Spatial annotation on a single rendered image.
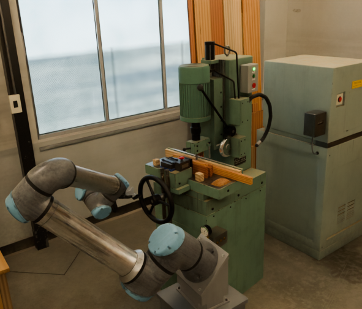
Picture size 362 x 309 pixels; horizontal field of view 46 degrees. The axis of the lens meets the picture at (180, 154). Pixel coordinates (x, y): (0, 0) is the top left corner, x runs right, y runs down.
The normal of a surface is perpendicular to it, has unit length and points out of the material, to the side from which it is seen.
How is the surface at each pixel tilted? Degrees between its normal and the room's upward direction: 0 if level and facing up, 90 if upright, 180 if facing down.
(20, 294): 0
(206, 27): 87
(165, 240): 40
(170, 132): 90
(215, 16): 87
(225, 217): 90
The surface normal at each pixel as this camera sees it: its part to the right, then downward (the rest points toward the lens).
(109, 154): 0.60, 0.25
